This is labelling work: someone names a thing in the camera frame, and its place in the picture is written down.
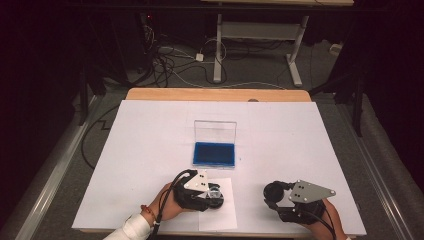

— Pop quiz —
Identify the person's right hand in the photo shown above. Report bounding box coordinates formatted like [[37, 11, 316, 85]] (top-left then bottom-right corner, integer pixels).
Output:
[[304, 198, 348, 240]]

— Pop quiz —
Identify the large white table mat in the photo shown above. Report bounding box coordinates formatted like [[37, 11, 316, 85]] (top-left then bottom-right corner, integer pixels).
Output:
[[71, 99, 368, 237]]

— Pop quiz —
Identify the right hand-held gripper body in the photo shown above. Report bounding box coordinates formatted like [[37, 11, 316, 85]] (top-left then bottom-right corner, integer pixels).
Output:
[[277, 179, 337, 224]]

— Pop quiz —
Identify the small white paper sheet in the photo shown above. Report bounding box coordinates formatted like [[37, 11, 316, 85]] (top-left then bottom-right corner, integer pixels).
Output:
[[198, 177, 239, 232]]

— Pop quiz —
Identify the white floor cable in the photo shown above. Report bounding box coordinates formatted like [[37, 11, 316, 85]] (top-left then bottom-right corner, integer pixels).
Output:
[[156, 38, 288, 91]]

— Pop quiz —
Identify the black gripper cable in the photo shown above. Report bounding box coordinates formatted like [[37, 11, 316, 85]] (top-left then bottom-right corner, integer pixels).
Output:
[[299, 208, 338, 240], [146, 168, 198, 240]]

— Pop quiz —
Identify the thin black floor cable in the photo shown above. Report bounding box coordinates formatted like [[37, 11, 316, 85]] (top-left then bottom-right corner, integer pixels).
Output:
[[80, 104, 121, 169]]

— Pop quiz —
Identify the black floor cable bundle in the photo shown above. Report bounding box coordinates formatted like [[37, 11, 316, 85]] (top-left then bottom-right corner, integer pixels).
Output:
[[139, 19, 228, 88]]

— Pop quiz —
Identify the black metal stand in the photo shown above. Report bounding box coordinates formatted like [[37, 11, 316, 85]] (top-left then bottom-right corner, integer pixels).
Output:
[[309, 66, 366, 138]]

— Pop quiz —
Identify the grey metal floor rail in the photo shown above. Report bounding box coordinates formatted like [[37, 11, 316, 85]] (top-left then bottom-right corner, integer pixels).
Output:
[[333, 99, 416, 240], [13, 94, 101, 240]]

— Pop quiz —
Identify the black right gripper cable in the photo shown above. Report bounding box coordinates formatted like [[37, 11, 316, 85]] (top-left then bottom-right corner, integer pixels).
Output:
[[299, 208, 338, 240]]

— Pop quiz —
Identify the person's left hand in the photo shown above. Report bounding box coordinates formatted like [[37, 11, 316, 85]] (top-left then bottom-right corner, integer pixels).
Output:
[[148, 182, 188, 222]]

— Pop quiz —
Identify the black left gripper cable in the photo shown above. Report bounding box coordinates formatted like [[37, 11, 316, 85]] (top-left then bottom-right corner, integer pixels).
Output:
[[146, 168, 198, 240]]

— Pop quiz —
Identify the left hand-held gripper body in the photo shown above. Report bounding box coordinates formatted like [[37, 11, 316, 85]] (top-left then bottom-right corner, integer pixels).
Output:
[[172, 168, 211, 212]]

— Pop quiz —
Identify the beaded wrist bracelet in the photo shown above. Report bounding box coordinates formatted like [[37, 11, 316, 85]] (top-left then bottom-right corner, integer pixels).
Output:
[[140, 204, 158, 227]]

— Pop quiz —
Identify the blue ink pad clear case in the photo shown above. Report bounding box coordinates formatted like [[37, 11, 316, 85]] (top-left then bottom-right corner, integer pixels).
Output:
[[192, 119, 238, 169]]

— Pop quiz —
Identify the black round stamp cap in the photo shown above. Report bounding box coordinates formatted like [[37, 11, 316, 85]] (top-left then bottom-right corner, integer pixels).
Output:
[[263, 180, 287, 205]]

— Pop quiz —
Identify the white-legged desk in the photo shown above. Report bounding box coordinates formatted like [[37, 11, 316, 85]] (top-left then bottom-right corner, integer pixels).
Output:
[[200, 0, 355, 88]]

